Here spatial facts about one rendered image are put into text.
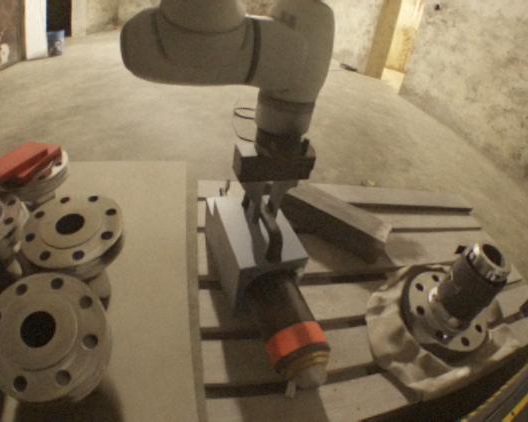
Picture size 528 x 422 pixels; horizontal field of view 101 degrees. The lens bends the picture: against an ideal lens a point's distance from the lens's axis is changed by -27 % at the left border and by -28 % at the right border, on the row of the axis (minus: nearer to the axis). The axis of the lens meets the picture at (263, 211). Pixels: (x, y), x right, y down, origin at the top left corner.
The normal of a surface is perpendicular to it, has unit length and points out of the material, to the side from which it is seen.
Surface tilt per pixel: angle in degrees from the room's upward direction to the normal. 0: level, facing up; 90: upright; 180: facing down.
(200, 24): 71
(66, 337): 0
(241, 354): 0
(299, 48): 85
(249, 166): 90
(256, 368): 0
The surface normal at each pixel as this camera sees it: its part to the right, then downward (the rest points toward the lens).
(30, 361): 0.16, -0.78
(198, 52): 0.18, 0.89
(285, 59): 0.25, 0.61
